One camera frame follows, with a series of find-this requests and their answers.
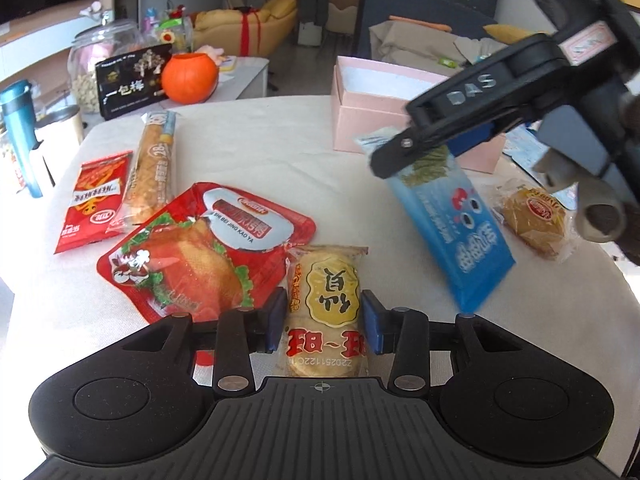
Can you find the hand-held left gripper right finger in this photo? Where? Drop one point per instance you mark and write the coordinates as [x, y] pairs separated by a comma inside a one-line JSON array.
[[374, 327]]

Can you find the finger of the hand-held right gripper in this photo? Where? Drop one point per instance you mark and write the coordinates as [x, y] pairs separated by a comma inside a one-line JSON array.
[[400, 152], [475, 140]]

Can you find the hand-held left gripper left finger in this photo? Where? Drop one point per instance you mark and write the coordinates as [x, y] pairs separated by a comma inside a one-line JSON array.
[[275, 322]]

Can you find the pink gift box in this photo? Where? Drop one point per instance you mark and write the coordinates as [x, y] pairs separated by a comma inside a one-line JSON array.
[[360, 125]]

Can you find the yellow label cracker packet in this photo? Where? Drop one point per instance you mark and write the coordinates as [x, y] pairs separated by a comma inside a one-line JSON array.
[[325, 285]]

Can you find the blue snack packet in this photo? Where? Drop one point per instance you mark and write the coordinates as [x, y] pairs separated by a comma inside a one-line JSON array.
[[460, 240]]

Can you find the blue card pack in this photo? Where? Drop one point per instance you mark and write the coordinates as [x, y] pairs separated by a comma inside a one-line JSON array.
[[522, 150]]

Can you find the grey tube with dark end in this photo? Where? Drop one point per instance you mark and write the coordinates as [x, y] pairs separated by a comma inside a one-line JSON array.
[[600, 210]]

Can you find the small cake packet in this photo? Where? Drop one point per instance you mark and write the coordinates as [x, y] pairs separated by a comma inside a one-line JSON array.
[[532, 215]]

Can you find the red roast duck packet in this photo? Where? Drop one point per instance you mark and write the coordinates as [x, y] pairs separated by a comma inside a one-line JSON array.
[[190, 260]]

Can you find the yellow pillow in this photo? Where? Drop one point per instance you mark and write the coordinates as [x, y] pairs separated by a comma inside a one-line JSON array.
[[505, 34]]

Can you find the beige chair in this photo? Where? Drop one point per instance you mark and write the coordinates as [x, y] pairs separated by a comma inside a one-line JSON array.
[[345, 12]]

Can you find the white coffee table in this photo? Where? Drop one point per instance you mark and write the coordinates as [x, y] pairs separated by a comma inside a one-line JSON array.
[[245, 77]]

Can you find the yellow sofa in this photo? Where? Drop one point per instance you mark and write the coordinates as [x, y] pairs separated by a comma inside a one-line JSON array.
[[270, 15]]

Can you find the long bread packet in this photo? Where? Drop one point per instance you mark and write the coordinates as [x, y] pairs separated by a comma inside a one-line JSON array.
[[150, 175]]

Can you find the red ribbon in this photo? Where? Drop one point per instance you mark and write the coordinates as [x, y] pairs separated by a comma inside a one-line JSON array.
[[250, 30]]

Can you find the pink doll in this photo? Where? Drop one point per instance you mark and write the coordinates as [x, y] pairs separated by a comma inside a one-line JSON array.
[[210, 55]]

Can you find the small red snack packet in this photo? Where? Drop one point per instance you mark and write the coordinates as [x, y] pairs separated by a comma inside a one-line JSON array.
[[92, 200]]

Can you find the orange pumpkin cup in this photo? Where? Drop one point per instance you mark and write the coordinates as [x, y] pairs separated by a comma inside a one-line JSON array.
[[190, 80]]

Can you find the flower print packet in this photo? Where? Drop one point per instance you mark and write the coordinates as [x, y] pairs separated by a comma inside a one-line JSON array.
[[175, 35]]

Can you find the black snack packet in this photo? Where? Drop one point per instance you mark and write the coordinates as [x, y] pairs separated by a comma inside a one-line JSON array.
[[130, 85]]

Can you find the colourful water bottle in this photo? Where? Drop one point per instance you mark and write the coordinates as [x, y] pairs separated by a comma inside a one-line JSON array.
[[149, 20]]

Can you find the white cup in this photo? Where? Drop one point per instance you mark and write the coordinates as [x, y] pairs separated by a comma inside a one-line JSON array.
[[62, 130]]

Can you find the teal bottle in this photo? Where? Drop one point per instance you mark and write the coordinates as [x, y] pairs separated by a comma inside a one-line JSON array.
[[20, 130]]

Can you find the glass jar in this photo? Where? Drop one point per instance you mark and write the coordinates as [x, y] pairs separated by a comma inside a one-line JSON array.
[[97, 45]]

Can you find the white shelf unit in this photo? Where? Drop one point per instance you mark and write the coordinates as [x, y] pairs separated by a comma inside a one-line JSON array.
[[35, 42]]

